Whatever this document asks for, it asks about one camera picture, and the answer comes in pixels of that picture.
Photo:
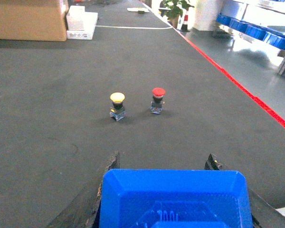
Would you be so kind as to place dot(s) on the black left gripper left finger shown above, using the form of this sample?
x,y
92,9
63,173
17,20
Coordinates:
x,y
84,209

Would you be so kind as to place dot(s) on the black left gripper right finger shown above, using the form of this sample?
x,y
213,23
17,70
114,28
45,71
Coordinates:
x,y
263,214

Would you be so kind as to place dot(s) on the blue plastic part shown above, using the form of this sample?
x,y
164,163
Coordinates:
x,y
174,198

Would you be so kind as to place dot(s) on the steel shelf rack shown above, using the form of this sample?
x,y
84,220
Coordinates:
x,y
254,21

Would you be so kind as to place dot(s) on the yellow mushroom push button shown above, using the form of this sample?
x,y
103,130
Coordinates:
x,y
117,112

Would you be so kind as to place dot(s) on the red mushroom push button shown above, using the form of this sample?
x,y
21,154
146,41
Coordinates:
x,y
157,102

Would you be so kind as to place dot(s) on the white cardboard box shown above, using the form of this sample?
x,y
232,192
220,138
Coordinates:
x,y
80,23

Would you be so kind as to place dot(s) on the brown cardboard box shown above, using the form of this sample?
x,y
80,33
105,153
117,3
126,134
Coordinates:
x,y
36,20

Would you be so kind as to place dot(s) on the small traffic cone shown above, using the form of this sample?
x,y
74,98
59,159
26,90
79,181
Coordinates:
x,y
184,27

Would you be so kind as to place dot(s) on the green potted plant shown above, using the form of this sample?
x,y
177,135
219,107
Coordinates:
x,y
174,9

